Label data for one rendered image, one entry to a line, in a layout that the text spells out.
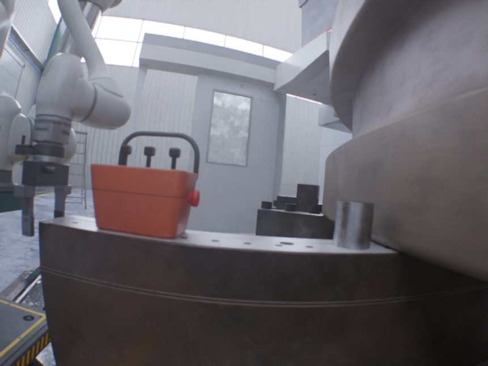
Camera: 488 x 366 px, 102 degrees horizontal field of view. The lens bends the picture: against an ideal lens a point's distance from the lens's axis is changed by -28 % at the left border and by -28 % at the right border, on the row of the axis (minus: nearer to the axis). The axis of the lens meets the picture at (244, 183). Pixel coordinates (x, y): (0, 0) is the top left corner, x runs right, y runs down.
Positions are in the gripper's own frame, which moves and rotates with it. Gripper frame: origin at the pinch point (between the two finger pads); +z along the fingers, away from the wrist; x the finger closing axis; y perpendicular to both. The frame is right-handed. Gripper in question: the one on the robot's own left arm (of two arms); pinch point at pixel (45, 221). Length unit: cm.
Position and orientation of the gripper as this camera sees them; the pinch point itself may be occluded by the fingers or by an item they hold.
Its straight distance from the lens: 66.5
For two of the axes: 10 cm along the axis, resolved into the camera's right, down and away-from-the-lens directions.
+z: -0.8, 10.0, -0.1
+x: -1.2, 0.0, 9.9
